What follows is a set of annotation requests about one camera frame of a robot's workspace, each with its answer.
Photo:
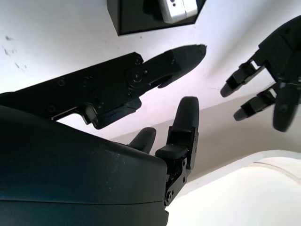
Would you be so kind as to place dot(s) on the black camera box base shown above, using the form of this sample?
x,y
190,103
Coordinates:
x,y
134,16

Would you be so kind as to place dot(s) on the silver depth camera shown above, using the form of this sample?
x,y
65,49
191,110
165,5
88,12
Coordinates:
x,y
176,10

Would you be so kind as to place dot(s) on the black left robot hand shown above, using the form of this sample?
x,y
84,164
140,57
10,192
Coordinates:
x,y
282,54

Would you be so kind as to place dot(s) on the white rounded robot body shell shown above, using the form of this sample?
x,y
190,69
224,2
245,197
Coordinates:
x,y
247,193

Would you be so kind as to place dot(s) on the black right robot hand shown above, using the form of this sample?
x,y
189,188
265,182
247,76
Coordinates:
x,y
70,179

